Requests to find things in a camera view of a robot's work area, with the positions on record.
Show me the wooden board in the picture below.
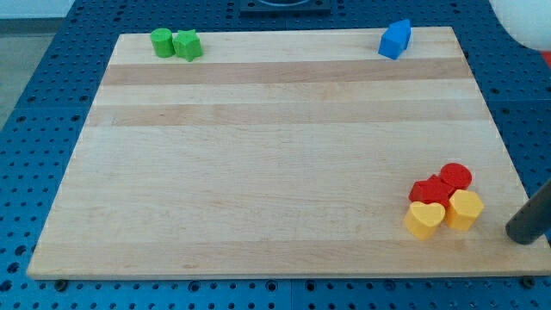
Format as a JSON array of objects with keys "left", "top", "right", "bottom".
[{"left": 28, "top": 27, "right": 550, "bottom": 280}]

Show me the green star block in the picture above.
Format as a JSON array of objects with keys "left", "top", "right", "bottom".
[{"left": 172, "top": 29, "right": 202, "bottom": 62}]

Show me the yellow heart block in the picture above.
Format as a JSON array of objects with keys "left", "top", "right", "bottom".
[{"left": 404, "top": 201, "right": 446, "bottom": 240}]

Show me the red star block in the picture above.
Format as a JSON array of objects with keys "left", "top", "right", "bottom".
[{"left": 408, "top": 175, "right": 455, "bottom": 208}]

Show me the green cylinder block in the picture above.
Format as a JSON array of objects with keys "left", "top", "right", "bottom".
[{"left": 150, "top": 28, "right": 175, "bottom": 58}]

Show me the blue house-shaped block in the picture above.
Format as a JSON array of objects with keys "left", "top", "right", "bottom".
[{"left": 378, "top": 19, "right": 412, "bottom": 60}]

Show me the red cylinder block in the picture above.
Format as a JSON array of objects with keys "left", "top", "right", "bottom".
[{"left": 440, "top": 163, "right": 473, "bottom": 189}]

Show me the yellow hexagon block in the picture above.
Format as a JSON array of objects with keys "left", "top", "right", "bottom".
[{"left": 444, "top": 189, "right": 485, "bottom": 231}]

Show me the white round object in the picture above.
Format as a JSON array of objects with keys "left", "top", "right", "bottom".
[{"left": 489, "top": 0, "right": 550, "bottom": 52}]

